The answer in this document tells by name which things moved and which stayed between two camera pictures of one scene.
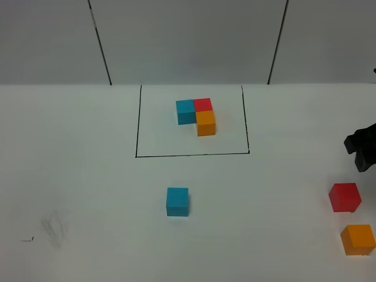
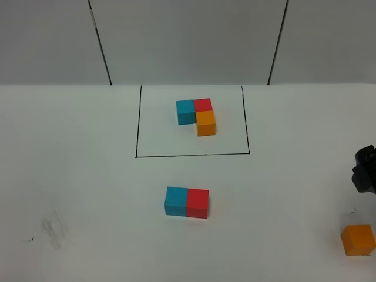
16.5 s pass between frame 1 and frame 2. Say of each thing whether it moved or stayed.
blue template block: stayed
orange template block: stayed
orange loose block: stayed
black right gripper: moved
